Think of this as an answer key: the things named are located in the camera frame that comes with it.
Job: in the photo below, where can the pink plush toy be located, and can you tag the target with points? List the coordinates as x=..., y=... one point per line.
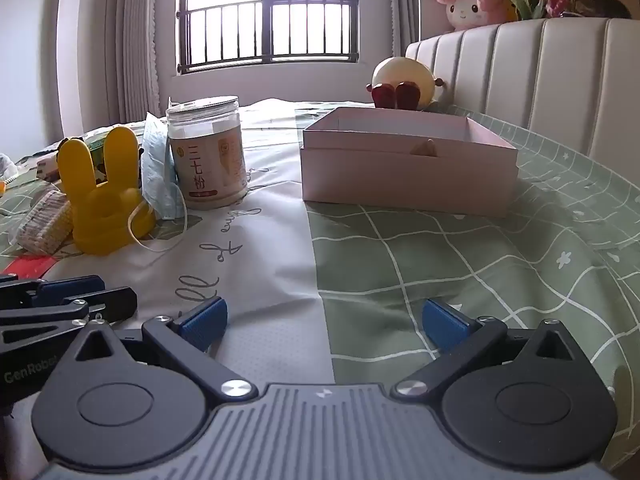
x=467, y=7

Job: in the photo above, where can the red flat item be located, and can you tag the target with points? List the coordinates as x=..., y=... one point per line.
x=25, y=265

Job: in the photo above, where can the colourful packet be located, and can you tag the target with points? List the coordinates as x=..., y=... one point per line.
x=50, y=165

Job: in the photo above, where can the grey pleated curtain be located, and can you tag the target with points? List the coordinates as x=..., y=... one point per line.
x=405, y=5
x=130, y=35

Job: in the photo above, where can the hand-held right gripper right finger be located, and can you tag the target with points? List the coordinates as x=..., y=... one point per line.
x=445, y=327

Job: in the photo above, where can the blue face mask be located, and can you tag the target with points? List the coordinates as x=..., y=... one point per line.
x=155, y=170

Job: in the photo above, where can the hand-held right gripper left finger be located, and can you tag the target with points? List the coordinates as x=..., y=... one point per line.
x=202, y=322

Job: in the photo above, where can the pink cardboard box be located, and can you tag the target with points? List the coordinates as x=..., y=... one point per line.
x=400, y=180

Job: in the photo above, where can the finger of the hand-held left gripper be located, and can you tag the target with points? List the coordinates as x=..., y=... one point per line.
x=110, y=302
x=70, y=287

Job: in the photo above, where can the beige padded headboard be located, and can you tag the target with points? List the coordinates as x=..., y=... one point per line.
x=550, y=70

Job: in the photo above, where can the clear plastic powder jar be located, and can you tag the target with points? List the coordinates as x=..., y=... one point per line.
x=210, y=160

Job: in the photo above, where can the packaged snack bag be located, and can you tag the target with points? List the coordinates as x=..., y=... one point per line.
x=45, y=225

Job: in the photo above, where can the cream round plush toy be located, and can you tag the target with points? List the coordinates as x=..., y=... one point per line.
x=405, y=72

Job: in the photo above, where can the window with dark railing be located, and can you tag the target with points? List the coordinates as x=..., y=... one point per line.
x=265, y=10

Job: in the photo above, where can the yellow rabbit toy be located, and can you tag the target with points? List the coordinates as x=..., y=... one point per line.
x=107, y=210

